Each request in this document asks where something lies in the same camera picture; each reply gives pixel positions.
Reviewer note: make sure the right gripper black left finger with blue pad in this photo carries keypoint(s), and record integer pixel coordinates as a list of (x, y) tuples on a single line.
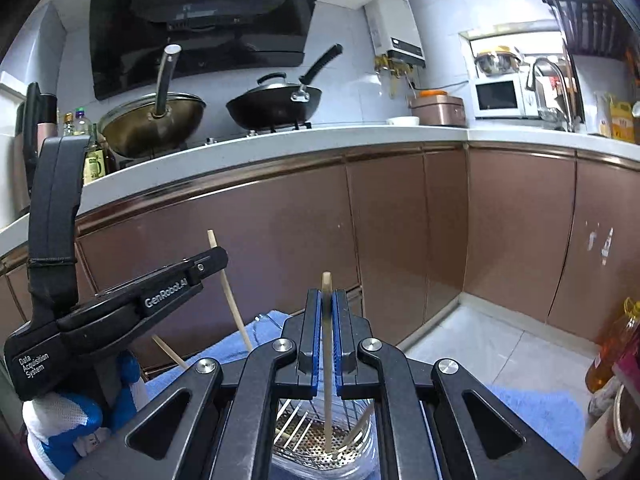
[(216, 421)]

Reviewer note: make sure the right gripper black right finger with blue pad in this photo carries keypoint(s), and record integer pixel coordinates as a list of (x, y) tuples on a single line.
[(435, 421)]

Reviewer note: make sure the bamboo chopstick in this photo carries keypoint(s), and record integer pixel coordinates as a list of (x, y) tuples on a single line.
[(358, 429), (235, 311), (326, 290)]

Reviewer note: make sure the chrome kitchen faucet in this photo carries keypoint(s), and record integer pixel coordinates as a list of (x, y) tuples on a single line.
[(553, 100)]

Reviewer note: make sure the blue white gloved hand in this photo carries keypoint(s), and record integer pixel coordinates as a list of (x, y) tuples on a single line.
[(63, 428)]

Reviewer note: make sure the bamboo chopstick low left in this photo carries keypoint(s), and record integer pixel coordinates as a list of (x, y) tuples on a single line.
[(170, 352)]

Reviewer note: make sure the blue terry towel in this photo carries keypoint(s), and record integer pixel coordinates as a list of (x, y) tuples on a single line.
[(264, 328)]

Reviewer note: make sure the blue floor mat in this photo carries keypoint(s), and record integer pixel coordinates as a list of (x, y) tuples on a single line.
[(555, 416)]

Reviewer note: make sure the oil bottle on floor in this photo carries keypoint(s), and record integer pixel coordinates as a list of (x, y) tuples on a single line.
[(615, 343)]

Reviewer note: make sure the condiment bottles left of stove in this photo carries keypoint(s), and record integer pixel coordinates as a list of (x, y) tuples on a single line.
[(78, 124)]

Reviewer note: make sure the white countertop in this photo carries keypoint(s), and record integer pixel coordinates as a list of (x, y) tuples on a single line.
[(188, 165)]

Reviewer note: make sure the white bowl on counter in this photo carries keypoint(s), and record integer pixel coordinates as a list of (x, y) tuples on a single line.
[(403, 121)]

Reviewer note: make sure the pink rice cooker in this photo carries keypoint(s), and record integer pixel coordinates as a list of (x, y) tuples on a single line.
[(438, 108)]

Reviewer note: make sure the black wok with lid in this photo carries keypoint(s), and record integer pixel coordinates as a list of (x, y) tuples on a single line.
[(276, 103)]

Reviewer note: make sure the white microwave oven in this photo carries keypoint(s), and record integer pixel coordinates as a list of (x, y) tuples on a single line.
[(503, 97)]

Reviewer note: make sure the yellow oil bottle on counter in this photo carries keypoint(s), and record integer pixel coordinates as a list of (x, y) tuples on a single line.
[(622, 121)]

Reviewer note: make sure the steel pot on microwave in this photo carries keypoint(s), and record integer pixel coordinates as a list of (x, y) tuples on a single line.
[(500, 61)]

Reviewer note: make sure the black range hood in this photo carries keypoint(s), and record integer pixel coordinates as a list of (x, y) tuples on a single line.
[(127, 38)]

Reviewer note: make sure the white gas water heater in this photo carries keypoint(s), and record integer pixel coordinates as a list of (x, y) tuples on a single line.
[(393, 31)]

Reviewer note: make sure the black dish rack upper right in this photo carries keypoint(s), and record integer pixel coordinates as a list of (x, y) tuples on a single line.
[(592, 27)]

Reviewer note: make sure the wire utensil basket clear tray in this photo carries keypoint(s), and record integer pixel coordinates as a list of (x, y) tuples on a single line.
[(298, 442)]

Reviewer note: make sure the bronze wok with handle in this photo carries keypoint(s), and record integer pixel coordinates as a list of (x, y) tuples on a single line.
[(158, 121)]

